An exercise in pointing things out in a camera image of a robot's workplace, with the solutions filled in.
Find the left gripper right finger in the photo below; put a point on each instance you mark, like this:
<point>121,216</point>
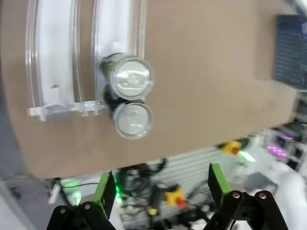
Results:
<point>220,187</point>

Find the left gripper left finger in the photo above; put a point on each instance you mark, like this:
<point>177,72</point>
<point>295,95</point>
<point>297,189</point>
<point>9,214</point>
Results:
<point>105,191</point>

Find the grey plastic basket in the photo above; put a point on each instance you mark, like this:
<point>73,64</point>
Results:
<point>290,52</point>

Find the clear acrylic can dispenser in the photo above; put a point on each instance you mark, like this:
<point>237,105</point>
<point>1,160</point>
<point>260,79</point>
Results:
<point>51,48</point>

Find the yellow emergency stop button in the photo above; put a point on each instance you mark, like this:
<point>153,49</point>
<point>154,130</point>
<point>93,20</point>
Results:
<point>231,147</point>
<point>176,196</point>

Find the computer with pink lights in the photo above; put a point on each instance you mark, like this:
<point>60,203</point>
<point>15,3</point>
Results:
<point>278,151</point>

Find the black drink can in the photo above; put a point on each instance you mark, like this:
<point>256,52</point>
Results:
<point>133,79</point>
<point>133,119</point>

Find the aluminium table frame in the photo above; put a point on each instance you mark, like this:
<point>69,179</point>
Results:
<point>192,165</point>

